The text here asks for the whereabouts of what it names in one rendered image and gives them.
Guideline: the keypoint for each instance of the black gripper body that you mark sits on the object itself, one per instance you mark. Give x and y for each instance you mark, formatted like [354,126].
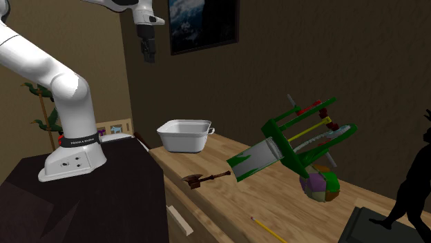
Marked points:
[145,33]

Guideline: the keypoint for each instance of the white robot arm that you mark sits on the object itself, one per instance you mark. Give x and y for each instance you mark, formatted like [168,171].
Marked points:
[69,111]

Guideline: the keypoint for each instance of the wooden bed with animal pictures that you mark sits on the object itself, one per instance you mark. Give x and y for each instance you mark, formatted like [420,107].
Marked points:
[116,129]

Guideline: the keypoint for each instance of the white square basin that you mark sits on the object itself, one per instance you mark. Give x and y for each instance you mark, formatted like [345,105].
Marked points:
[183,139]

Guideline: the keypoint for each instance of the green leafy plant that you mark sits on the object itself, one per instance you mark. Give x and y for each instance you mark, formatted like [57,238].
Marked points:
[50,123]

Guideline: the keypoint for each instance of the brown toy axe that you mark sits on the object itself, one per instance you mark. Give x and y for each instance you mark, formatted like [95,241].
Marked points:
[194,181]

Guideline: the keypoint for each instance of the dark robot stand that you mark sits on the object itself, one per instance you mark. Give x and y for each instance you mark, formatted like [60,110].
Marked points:
[101,202]

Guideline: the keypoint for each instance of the multicoloured patchwork ball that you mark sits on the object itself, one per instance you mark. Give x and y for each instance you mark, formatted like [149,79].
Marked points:
[316,185]

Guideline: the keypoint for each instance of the yellow pencil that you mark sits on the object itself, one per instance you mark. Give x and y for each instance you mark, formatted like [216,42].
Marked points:
[267,230]

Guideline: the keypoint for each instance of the dark flat box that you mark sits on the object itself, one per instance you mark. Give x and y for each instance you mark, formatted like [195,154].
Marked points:
[360,228]

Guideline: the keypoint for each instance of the black human figure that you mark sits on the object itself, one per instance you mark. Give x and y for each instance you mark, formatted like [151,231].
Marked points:
[417,178]

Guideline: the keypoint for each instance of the dark framed wall picture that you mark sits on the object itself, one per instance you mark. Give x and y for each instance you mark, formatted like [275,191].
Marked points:
[202,23]

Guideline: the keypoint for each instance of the green bead frame toy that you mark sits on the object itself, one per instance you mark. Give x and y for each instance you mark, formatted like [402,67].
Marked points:
[286,148]

